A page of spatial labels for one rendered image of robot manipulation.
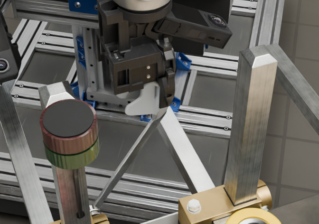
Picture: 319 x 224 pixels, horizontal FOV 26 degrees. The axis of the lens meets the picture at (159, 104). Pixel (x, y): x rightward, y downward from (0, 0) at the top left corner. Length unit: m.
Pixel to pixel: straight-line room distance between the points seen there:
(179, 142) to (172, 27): 0.32
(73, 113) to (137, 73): 0.15
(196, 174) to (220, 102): 0.99
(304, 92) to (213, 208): 0.31
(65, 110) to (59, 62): 1.47
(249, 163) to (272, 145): 1.27
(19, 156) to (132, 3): 0.38
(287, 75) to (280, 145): 1.00
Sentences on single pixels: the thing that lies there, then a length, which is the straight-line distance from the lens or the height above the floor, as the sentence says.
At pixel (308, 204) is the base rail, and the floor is 0.70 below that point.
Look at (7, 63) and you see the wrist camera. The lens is 1.07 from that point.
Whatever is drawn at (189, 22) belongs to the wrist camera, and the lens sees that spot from 0.85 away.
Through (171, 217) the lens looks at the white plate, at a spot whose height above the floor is 0.80.
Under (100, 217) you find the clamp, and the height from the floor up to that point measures 0.87.
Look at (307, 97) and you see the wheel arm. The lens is 1.22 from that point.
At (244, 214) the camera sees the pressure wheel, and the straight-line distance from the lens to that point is 0.93.
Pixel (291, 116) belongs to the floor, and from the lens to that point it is 2.34.
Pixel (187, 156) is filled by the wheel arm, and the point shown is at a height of 0.82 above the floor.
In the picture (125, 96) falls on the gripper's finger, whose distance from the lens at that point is 0.94.
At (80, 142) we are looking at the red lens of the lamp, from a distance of 0.72.
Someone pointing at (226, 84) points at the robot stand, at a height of 0.21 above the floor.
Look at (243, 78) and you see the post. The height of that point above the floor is 1.07.
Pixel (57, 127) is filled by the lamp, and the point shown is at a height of 1.14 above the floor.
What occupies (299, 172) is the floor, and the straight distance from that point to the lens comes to 2.18.
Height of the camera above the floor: 1.66
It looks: 45 degrees down
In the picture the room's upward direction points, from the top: straight up
